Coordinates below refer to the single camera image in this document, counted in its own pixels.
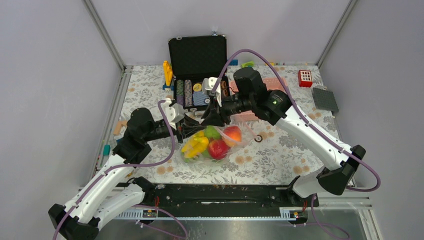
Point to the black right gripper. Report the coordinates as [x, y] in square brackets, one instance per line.
[212, 116]

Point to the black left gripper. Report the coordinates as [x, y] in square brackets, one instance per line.
[189, 127]

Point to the green striped watermelon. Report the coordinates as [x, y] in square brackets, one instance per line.
[211, 133]

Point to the clear pink-dotted zip bag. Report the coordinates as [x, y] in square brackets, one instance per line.
[204, 158]

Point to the orange peach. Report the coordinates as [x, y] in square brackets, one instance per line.
[232, 135]

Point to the red apple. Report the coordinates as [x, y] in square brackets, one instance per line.
[218, 149]

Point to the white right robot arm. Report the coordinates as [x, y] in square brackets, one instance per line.
[340, 160]

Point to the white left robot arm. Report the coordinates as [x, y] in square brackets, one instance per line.
[82, 217]

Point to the blue base block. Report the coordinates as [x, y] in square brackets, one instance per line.
[168, 87]

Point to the blue rectangular block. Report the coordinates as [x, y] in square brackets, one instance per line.
[234, 62]

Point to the black poker chip case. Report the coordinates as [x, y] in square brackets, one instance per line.
[194, 58]

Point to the green arch block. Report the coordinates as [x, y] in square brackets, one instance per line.
[248, 64]

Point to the tan wooden block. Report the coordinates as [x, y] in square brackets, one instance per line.
[121, 124]

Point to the floral table mat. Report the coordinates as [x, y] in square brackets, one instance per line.
[277, 159]

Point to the teal block at left edge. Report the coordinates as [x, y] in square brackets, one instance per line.
[106, 150]

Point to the red grid block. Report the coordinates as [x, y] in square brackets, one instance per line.
[305, 78]

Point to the grey studded baseplate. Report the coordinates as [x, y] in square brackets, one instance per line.
[324, 100]

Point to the yellow triangular frame toy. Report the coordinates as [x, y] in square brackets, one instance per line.
[168, 73]

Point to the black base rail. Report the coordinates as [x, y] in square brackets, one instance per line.
[224, 200]

